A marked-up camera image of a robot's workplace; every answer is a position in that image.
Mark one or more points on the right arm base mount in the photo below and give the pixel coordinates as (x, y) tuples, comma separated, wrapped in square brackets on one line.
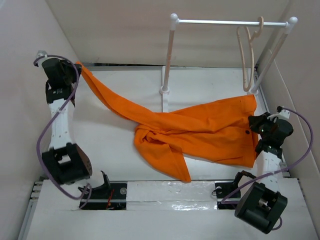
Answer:
[(224, 188)]

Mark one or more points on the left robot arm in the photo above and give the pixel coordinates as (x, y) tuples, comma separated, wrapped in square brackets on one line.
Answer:
[(65, 160)]

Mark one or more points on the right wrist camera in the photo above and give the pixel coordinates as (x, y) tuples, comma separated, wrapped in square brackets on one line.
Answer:
[(281, 113)]

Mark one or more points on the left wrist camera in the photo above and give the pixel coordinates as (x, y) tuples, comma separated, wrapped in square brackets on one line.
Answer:
[(41, 56)]

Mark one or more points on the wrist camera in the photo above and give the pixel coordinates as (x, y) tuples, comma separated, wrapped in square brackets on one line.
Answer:
[(281, 113), (41, 56)]

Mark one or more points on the orange trousers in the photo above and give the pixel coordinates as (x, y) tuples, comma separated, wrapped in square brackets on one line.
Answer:
[(217, 131)]

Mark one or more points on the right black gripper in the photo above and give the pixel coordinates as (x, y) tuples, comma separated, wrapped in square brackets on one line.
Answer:
[(258, 119)]

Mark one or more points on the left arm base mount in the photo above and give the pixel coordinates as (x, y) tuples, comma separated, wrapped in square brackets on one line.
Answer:
[(110, 196)]

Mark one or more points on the wooden clothes hanger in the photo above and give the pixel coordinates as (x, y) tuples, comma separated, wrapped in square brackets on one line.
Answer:
[(248, 70)]

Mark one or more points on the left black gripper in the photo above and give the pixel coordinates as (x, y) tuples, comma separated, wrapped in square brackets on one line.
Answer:
[(71, 67)]

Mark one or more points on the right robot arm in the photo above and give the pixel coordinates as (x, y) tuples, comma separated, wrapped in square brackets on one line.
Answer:
[(262, 204)]

